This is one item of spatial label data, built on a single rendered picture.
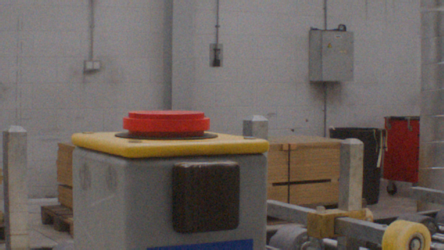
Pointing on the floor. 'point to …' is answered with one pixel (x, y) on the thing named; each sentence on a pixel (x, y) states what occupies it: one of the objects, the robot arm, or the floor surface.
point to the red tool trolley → (402, 151)
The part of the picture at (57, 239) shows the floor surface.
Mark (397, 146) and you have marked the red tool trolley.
